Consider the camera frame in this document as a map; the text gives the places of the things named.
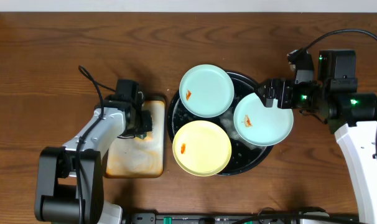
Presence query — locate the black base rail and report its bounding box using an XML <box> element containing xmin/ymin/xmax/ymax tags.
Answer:
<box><xmin>121</xmin><ymin>207</ymin><xmax>360</xmax><ymax>224</ymax></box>

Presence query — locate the light blue plate top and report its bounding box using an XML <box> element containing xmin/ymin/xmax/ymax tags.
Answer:
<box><xmin>179</xmin><ymin>64</ymin><xmax>235</xmax><ymax>118</ymax></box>

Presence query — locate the round black tray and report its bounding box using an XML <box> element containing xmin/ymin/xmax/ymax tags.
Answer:
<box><xmin>167</xmin><ymin>71</ymin><xmax>272</xmax><ymax>175</ymax></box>

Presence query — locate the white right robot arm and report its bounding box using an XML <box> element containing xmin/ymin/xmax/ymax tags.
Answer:
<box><xmin>255</xmin><ymin>49</ymin><xmax>377</xmax><ymax>223</ymax></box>

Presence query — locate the rectangular soapy black tray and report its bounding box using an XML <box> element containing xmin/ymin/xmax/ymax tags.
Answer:
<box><xmin>105</xmin><ymin>95</ymin><xmax>165</xmax><ymax>179</ymax></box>

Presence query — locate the yellow plate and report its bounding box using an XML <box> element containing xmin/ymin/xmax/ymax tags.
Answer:
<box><xmin>172</xmin><ymin>120</ymin><xmax>232</xmax><ymax>177</ymax></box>

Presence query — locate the light blue plate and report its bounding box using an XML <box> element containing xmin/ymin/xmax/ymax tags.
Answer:
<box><xmin>233</xmin><ymin>93</ymin><xmax>294</xmax><ymax>146</ymax></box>
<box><xmin>179</xmin><ymin>64</ymin><xmax>235</xmax><ymax>118</ymax></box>

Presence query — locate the orange green scrub sponge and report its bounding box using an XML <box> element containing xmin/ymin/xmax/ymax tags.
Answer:
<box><xmin>134</xmin><ymin>131</ymin><xmax>154</xmax><ymax>142</ymax></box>

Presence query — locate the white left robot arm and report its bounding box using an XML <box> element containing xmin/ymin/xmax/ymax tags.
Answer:
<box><xmin>34</xmin><ymin>93</ymin><xmax>152</xmax><ymax>223</ymax></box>

